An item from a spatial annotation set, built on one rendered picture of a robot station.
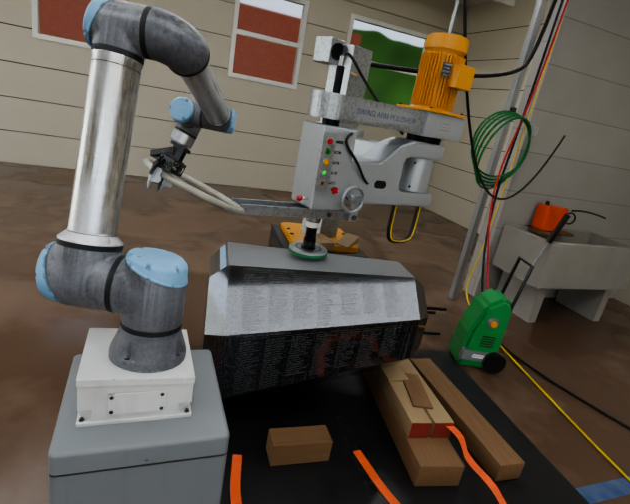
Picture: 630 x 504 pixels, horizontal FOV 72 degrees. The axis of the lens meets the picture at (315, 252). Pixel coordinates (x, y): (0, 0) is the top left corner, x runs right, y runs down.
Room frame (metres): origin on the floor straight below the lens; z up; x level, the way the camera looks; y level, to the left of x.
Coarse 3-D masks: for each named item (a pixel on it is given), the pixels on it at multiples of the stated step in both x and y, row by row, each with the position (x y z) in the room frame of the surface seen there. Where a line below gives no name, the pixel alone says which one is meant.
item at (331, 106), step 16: (320, 96) 2.19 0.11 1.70; (336, 96) 2.18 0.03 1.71; (352, 96) 2.22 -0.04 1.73; (320, 112) 2.18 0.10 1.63; (336, 112) 2.18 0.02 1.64; (352, 112) 2.23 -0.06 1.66; (368, 112) 2.28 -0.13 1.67; (384, 112) 2.34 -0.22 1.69; (400, 112) 2.40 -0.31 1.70; (416, 112) 2.46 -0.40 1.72; (432, 112) 2.50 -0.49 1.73; (400, 128) 2.41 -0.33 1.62; (416, 128) 2.47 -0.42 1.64; (432, 128) 2.52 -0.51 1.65; (448, 128) 2.59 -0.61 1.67
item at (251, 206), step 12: (240, 204) 2.00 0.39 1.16; (252, 204) 2.03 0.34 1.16; (264, 204) 2.18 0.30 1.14; (276, 204) 2.22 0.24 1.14; (288, 204) 2.26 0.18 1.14; (300, 204) 2.30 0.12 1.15; (288, 216) 2.14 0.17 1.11; (300, 216) 2.18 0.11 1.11; (312, 216) 2.22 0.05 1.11; (324, 216) 2.26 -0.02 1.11; (336, 216) 2.30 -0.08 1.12
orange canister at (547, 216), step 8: (544, 208) 4.50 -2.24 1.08; (552, 208) 4.48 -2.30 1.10; (560, 208) 4.53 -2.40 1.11; (536, 216) 4.56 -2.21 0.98; (544, 216) 4.48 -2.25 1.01; (552, 216) 4.49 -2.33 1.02; (560, 216) 4.53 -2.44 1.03; (536, 224) 4.53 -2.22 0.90; (544, 224) 4.47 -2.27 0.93; (552, 224) 4.51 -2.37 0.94; (536, 232) 4.44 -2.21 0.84; (544, 232) 4.44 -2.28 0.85; (560, 232) 4.57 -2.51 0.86; (568, 232) 4.66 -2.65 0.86
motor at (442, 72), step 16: (432, 48) 2.60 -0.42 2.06; (448, 48) 2.55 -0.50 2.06; (464, 48) 2.58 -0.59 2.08; (432, 64) 2.58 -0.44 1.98; (448, 64) 2.52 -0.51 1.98; (464, 64) 2.62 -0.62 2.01; (416, 80) 2.67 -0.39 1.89; (432, 80) 2.58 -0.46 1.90; (448, 80) 2.55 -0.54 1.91; (464, 80) 2.54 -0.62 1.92; (416, 96) 2.61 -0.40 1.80; (432, 96) 2.57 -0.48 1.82; (448, 96) 2.57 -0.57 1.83; (448, 112) 2.55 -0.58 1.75
